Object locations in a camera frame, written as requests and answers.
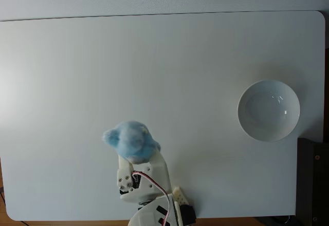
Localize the skyblue plush doll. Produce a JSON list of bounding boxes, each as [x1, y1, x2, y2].
[[102, 120, 162, 164]]

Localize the white ceramic bowl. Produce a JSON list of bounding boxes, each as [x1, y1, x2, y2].
[[236, 79, 301, 143]]

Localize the red white servo cable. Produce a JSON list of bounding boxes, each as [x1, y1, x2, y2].
[[132, 171, 174, 224]]

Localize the black floor cable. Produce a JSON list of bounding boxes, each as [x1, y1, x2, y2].
[[0, 186, 7, 208]]

